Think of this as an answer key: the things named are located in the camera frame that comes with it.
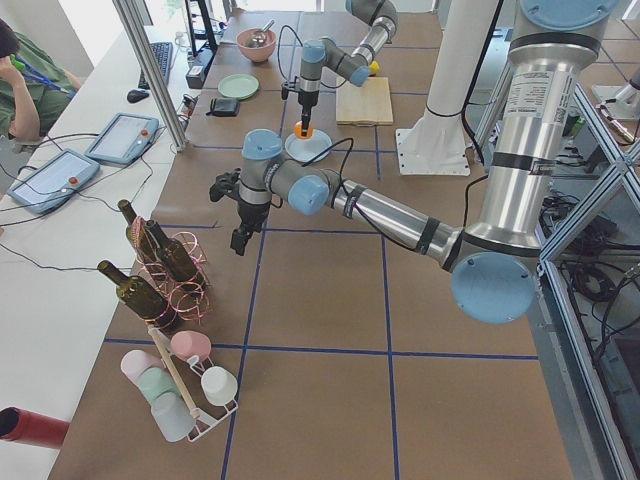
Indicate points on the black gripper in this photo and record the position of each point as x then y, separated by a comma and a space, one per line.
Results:
250, 214
306, 100

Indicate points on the orange fruit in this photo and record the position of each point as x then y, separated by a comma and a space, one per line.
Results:
303, 132

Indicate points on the light blue plate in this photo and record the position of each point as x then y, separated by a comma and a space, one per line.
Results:
304, 150

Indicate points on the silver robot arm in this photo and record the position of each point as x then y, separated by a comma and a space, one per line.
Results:
353, 66
492, 260

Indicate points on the light green plate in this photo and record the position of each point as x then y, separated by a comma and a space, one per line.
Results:
238, 86

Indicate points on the bamboo cutting board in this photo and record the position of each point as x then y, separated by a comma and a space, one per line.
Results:
367, 105

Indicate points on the pink bowl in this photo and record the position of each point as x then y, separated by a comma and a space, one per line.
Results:
256, 52

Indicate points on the metal spoon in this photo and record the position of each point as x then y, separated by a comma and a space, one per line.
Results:
259, 36

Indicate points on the dark green wine bottle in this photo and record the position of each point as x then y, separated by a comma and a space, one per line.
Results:
142, 298

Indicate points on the white cup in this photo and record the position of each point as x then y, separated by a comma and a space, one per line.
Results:
219, 386

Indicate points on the far blue teach pendant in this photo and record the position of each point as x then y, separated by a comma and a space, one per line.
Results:
123, 139

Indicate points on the blue teach pendant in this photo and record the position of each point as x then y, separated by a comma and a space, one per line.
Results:
50, 186
123, 139

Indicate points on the black keyboard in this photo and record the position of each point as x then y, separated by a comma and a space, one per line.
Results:
163, 54

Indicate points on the pale pink cup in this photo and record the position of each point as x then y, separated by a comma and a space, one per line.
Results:
135, 362

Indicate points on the mint green cup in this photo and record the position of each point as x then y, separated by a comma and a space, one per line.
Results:
154, 382

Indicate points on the black computer mouse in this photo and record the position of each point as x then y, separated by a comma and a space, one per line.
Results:
136, 95

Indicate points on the pale blue cup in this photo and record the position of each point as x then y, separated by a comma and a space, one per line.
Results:
172, 416

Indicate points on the near blue teach pendant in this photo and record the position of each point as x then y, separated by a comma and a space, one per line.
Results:
50, 186

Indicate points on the seated person green shirt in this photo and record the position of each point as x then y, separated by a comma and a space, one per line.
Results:
34, 89

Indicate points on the red cylinder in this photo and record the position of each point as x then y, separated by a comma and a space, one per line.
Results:
26, 427

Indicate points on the copper wire bottle rack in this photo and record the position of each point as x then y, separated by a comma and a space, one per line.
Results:
190, 307

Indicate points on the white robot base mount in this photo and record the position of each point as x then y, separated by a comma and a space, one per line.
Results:
435, 145

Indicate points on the white wire cup rack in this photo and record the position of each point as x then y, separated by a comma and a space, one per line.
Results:
210, 415

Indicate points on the wooden rack handle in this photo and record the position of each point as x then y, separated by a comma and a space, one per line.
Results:
164, 348

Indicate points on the aluminium frame post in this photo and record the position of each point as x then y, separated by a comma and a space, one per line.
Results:
135, 30

